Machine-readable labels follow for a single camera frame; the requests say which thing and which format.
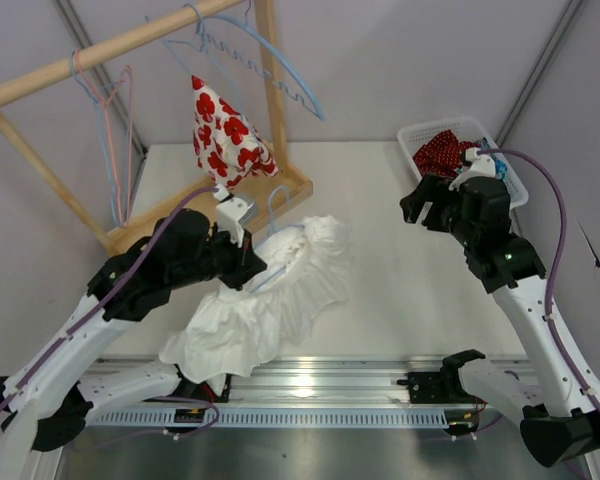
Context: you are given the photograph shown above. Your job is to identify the white cloth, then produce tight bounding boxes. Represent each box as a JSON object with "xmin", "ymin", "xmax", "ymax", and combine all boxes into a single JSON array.
[{"xmin": 159, "ymin": 215, "xmax": 353, "ymax": 392}]

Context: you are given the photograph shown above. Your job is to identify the red poppy print skirt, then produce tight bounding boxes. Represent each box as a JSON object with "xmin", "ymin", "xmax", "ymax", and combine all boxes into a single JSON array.
[{"xmin": 191, "ymin": 75, "xmax": 279, "ymax": 190}]

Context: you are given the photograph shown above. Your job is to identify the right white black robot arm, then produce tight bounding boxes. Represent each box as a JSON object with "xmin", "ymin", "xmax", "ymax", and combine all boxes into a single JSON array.
[{"xmin": 400, "ymin": 174, "xmax": 600, "ymax": 467}]

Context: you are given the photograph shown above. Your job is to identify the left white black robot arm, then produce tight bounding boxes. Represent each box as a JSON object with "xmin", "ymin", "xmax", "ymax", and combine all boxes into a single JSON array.
[{"xmin": 0, "ymin": 200, "xmax": 266, "ymax": 479}]

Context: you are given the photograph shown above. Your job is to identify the thick blue plastic hanger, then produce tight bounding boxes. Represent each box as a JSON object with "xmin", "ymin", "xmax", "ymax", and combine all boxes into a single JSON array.
[{"xmin": 196, "ymin": 14, "xmax": 326, "ymax": 121}]

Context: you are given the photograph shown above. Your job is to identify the red dotted garment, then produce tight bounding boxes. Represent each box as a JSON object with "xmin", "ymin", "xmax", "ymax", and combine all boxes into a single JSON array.
[{"xmin": 413, "ymin": 130, "xmax": 477, "ymax": 178}]

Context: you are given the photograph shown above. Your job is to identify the white laundry basket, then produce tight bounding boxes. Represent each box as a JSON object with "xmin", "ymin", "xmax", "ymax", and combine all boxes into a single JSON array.
[{"xmin": 397, "ymin": 117, "xmax": 529, "ymax": 209}]

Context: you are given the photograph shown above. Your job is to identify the blue floral garment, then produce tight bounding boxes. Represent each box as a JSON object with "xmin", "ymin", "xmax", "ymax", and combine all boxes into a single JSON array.
[{"xmin": 489, "ymin": 153, "xmax": 509, "ymax": 182}]

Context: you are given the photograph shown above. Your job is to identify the wooden clothes rack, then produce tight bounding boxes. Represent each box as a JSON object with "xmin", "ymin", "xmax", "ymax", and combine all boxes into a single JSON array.
[{"xmin": 0, "ymin": 1, "xmax": 313, "ymax": 255}]

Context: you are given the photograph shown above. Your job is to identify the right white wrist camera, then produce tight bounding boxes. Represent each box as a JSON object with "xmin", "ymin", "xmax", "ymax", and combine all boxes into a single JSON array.
[{"xmin": 449, "ymin": 147, "xmax": 496, "ymax": 191}]

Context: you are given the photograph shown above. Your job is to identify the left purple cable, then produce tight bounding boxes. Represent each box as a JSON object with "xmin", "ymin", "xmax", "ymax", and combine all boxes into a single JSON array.
[{"xmin": 0, "ymin": 185, "xmax": 221, "ymax": 444}]

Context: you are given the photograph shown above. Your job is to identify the aluminium mounting rail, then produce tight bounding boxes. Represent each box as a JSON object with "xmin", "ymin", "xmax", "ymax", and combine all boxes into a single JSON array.
[{"xmin": 79, "ymin": 354, "xmax": 536, "ymax": 409}]

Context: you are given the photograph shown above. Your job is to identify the white slotted cable duct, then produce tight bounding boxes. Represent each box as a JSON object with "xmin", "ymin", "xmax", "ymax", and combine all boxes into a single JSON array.
[{"xmin": 92, "ymin": 407, "xmax": 477, "ymax": 429}]

